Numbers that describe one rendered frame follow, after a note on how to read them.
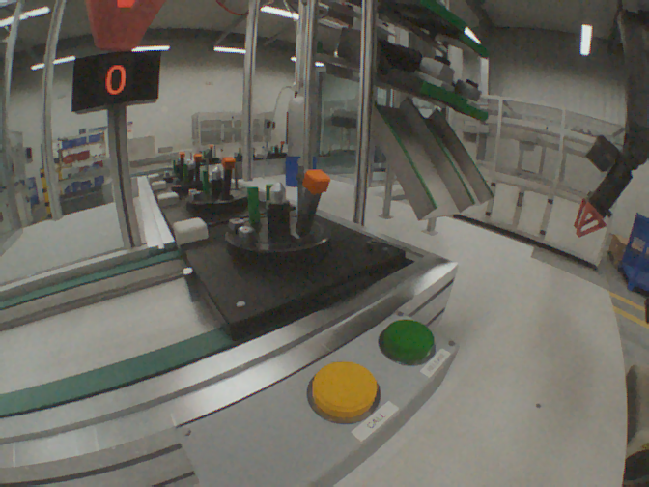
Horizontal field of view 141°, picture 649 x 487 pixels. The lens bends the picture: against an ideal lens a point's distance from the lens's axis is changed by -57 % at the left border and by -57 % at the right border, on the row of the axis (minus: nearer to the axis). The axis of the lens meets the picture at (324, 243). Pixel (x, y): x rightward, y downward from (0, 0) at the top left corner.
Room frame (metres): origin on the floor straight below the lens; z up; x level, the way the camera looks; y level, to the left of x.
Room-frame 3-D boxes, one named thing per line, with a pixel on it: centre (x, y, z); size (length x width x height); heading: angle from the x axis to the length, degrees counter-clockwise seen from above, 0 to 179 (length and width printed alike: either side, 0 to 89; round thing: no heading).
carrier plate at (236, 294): (0.32, 0.06, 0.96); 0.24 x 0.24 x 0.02; 41
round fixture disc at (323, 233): (0.32, 0.06, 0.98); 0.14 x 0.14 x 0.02
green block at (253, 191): (0.34, 0.10, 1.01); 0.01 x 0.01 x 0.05; 41
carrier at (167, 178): (0.88, 0.55, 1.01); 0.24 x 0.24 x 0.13; 41
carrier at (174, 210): (0.51, 0.23, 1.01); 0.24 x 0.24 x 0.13; 41
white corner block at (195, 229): (0.33, 0.20, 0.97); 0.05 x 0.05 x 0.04; 41
